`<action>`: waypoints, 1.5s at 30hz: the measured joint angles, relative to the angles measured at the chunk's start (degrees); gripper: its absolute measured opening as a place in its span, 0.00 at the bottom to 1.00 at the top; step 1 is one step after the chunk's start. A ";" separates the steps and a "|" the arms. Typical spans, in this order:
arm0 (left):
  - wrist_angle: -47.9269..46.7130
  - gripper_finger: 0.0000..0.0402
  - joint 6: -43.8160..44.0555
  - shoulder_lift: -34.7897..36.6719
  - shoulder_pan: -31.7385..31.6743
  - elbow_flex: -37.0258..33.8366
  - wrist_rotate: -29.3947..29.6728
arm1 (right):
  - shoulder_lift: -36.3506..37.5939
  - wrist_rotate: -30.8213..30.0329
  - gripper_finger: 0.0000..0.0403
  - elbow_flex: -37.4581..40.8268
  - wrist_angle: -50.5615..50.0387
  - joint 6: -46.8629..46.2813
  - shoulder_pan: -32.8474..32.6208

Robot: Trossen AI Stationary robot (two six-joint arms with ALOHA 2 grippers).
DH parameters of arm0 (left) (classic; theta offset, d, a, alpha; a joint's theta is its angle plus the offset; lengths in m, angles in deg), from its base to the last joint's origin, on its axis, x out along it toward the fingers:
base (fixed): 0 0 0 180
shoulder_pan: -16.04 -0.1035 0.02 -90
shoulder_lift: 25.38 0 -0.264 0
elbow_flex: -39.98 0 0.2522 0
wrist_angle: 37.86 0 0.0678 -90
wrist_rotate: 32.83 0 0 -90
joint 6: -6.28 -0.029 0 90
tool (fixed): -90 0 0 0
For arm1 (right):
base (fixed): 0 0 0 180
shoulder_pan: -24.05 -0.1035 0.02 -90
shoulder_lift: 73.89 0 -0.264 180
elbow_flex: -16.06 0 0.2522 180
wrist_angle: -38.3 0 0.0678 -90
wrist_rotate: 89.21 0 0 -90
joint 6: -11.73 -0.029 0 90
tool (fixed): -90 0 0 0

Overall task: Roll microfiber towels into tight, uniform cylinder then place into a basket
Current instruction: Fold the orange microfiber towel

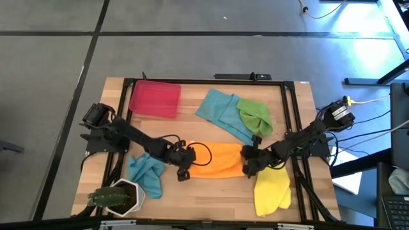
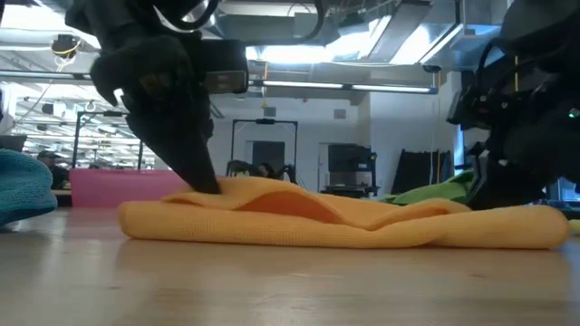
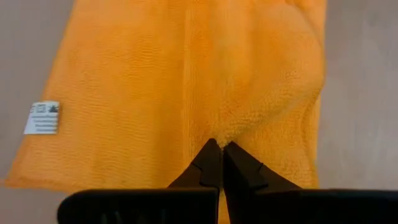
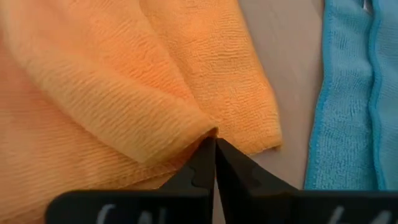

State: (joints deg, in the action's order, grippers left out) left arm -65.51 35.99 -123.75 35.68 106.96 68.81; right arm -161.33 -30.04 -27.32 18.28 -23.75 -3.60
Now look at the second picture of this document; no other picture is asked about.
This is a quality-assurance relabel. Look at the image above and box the long ceiling light fixture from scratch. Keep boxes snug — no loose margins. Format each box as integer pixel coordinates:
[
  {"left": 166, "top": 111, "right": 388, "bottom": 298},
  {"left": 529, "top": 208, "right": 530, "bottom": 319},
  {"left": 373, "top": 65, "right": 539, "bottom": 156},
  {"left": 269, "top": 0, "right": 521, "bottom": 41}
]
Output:
[
  {"left": 0, "top": 70, "right": 99, "bottom": 83},
  {"left": 251, "top": 80, "right": 439, "bottom": 95}
]

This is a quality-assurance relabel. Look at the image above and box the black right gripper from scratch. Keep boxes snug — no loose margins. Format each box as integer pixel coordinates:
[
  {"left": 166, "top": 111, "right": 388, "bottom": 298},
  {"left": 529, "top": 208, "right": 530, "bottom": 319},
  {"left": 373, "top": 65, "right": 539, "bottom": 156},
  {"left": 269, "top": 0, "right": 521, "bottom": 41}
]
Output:
[{"left": 446, "top": 40, "right": 580, "bottom": 212}]

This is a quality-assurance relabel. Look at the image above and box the black hanging curtain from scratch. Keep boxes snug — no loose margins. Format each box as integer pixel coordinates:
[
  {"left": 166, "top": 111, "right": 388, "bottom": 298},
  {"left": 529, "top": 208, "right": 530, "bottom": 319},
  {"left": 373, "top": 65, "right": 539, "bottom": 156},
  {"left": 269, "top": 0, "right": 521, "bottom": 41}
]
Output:
[{"left": 391, "top": 149, "right": 454, "bottom": 196}]

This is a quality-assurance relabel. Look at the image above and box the green microfiber towel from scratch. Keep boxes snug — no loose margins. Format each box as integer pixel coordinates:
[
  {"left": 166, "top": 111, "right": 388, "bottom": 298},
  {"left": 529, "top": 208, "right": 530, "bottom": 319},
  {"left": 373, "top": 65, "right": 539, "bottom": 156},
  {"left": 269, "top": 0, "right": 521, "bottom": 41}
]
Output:
[{"left": 380, "top": 169, "right": 477, "bottom": 206}]

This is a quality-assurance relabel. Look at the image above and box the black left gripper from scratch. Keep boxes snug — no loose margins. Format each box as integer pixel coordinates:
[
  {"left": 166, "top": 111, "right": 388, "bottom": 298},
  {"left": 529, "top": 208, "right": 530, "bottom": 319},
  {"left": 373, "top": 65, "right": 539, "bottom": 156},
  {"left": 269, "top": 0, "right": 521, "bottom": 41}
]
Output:
[{"left": 89, "top": 34, "right": 223, "bottom": 196}]

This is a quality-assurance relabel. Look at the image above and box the crumpled teal microfiber towel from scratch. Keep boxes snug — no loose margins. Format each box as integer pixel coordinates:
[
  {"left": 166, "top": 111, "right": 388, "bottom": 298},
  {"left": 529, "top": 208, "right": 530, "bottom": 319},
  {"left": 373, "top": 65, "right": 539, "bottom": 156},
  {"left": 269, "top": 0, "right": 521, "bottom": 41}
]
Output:
[{"left": 0, "top": 149, "right": 59, "bottom": 227}]

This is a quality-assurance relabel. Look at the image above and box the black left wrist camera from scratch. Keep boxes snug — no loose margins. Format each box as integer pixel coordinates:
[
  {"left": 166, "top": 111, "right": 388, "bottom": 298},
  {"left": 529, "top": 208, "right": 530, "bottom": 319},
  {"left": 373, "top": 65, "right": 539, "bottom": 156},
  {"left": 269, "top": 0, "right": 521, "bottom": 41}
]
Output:
[{"left": 198, "top": 38, "right": 250, "bottom": 95}]

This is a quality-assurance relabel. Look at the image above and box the pink plastic basket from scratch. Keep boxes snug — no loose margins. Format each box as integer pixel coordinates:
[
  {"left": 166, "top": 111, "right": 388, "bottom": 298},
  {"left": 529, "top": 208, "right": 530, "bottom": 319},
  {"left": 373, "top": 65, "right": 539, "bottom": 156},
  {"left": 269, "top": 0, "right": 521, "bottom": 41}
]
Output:
[{"left": 70, "top": 168, "right": 189, "bottom": 208}]

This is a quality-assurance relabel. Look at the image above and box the silver ventilation duct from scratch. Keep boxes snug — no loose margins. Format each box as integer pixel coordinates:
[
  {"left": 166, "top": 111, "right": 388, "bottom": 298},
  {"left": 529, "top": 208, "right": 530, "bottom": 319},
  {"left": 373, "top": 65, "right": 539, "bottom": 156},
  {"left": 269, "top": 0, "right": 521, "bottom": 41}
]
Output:
[{"left": 362, "top": 0, "right": 508, "bottom": 72}]

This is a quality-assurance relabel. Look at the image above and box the orange microfiber towel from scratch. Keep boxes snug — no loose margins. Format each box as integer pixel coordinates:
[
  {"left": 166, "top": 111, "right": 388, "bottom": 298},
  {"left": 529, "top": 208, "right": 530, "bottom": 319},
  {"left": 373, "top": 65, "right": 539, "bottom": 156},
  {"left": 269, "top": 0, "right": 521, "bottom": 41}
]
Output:
[{"left": 118, "top": 175, "right": 571, "bottom": 250}]

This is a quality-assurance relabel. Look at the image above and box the black background cabinet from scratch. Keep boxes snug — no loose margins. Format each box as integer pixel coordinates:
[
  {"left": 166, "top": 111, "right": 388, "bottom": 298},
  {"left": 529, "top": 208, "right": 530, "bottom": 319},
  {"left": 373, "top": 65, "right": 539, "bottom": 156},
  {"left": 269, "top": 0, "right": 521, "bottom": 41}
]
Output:
[{"left": 326, "top": 143, "right": 380, "bottom": 198}]

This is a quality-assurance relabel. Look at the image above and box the black background workstation frame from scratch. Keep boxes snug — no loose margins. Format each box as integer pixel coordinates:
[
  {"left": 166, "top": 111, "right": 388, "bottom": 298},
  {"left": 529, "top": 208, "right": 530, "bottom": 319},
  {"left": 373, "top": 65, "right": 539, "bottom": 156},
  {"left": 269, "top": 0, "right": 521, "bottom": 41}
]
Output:
[
  {"left": 230, "top": 118, "right": 299, "bottom": 182},
  {"left": 72, "top": 110, "right": 146, "bottom": 171}
]

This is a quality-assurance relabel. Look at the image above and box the yellow ceiling cord reel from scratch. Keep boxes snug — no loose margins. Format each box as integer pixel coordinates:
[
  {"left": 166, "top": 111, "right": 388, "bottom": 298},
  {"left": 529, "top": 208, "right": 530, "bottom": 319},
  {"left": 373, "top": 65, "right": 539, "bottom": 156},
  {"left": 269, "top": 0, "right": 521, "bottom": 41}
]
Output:
[{"left": 50, "top": 34, "right": 83, "bottom": 60}]

